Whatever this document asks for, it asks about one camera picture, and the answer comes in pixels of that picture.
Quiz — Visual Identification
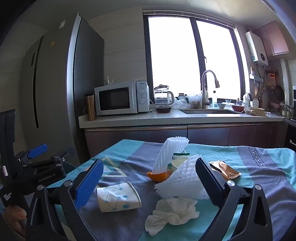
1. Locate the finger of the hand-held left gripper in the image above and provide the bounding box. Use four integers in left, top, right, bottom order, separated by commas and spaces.
14, 144, 48, 164
49, 146, 75, 164

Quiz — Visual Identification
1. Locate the grey refrigerator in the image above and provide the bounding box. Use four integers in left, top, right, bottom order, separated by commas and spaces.
20, 13, 105, 163

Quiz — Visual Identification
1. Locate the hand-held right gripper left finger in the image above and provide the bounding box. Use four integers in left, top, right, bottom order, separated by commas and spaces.
26, 159, 104, 241

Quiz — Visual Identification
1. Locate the gold foil wrapper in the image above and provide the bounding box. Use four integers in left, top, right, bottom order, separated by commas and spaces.
208, 161, 242, 180

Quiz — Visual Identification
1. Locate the cream baking dish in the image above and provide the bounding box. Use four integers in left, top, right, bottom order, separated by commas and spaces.
246, 106, 265, 116

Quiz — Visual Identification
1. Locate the brown wall cabinet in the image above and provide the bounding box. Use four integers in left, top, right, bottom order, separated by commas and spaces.
253, 21, 290, 57

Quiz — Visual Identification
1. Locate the steel kitchen faucet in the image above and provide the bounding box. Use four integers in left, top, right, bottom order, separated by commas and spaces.
201, 70, 220, 109

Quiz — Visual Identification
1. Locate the teal grey printed blanket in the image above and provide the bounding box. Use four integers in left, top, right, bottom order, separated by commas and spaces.
47, 139, 296, 241

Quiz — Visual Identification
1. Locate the white tissue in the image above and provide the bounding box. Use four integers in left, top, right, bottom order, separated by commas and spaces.
145, 197, 200, 237

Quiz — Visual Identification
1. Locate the white foam fruit net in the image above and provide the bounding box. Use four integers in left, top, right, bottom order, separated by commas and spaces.
154, 154, 214, 200
151, 137, 189, 175

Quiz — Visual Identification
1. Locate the glass electric kettle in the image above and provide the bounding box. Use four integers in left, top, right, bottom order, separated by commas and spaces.
154, 85, 175, 106

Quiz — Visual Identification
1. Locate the person's left hand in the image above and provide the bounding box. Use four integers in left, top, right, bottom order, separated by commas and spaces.
5, 205, 29, 238

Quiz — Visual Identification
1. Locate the small cream tub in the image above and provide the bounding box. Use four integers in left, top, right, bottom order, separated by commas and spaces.
171, 156, 189, 173

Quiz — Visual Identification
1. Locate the orange peel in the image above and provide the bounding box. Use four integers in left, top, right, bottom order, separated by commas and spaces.
147, 170, 173, 182

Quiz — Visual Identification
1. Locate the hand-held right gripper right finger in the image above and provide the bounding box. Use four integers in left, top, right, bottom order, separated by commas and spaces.
195, 157, 273, 241

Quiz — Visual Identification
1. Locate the white dotted paper cup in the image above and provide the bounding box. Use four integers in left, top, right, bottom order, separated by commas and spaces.
96, 181, 142, 213

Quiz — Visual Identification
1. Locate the clear plastic bag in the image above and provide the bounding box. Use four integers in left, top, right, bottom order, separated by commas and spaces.
172, 98, 191, 109

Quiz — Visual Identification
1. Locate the dark hanging frying pan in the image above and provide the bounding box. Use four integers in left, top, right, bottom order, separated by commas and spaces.
275, 85, 285, 101

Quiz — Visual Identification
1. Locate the large kitchen window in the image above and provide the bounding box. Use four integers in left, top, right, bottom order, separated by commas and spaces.
143, 14, 251, 109

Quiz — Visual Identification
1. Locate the white wall rack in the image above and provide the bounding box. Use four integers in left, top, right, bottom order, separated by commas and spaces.
249, 67, 264, 83

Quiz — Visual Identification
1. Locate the white water heater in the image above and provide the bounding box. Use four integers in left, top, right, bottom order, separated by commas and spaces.
245, 31, 269, 65

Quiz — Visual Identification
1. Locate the dark food container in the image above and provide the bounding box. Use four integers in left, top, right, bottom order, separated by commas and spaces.
155, 105, 172, 114

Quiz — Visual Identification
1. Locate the kitchen sink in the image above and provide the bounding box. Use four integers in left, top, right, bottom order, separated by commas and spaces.
179, 109, 243, 115

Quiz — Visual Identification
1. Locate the kitchen counter cabinet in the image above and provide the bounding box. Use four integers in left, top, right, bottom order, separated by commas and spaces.
78, 109, 296, 158

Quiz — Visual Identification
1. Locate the white plastic bag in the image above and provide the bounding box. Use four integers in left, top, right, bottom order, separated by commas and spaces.
187, 93, 203, 109

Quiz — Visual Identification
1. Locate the white microwave oven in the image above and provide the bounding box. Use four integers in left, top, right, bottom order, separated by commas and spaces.
94, 81, 150, 116

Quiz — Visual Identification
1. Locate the copper thermos mug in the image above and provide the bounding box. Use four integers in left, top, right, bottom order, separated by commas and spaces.
84, 93, 97, 121

